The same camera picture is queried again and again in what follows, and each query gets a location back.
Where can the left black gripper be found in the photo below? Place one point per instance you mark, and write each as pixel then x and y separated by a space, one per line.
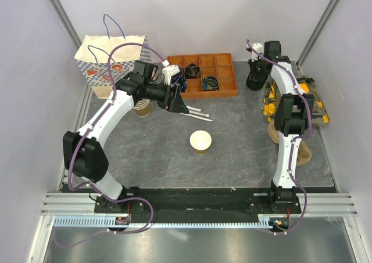
pixel 174 102

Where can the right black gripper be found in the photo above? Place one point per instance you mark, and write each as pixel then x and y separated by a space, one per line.
pixel 252 63

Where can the single paper coffee cup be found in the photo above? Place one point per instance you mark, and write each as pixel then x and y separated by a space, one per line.
pixel 200 141

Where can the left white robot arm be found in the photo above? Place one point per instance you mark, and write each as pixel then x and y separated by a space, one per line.
pixel 83 150

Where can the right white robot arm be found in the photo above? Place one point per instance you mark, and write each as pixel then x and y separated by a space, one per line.
pixel 292 119

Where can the checkered paper takeout bag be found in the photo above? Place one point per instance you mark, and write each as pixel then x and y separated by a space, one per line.
pixel 120 53

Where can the stack of black lids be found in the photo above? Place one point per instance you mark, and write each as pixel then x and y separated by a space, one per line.
pixel 255 83

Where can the wrapped paper straw upper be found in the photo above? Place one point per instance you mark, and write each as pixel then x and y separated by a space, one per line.
pixel 194 109

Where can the wrapped paper straw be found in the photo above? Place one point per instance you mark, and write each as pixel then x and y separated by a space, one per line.
pixel 198 113
pixel 198 117
pixel 194 109

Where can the wrapped paper straw middle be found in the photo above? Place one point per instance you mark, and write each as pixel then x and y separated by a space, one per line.
pixel 198 113

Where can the wrapped paper straw lower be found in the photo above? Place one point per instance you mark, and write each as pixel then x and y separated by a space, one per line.
pixel 198 117

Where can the blue striped rolled tie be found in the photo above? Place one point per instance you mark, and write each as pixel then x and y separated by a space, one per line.
pixel 178 83

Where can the stack of paper cups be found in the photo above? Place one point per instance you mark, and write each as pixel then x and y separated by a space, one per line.
pixel 142 108

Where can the brown dark rolled tie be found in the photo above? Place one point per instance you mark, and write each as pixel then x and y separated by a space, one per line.
pixel 192 71

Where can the orange wooden compartment tray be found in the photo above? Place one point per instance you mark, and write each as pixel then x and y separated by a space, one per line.
pixel 218 65

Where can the green yellow rolled tie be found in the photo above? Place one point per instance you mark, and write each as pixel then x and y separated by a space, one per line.
pixel 210 83

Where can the camouflage fabric bag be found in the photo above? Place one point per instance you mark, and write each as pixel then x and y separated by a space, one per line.
pixel 272 97

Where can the brown pulp cup carrier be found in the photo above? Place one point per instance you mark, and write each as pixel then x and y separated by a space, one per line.
pixel 304 153

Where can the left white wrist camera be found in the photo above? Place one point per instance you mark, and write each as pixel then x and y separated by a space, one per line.
pixel 169 71

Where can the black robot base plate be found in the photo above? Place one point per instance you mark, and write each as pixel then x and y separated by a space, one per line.
pixel 245 200

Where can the grey slotted cable duct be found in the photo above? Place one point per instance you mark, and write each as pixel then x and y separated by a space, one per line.
pixel 116 222

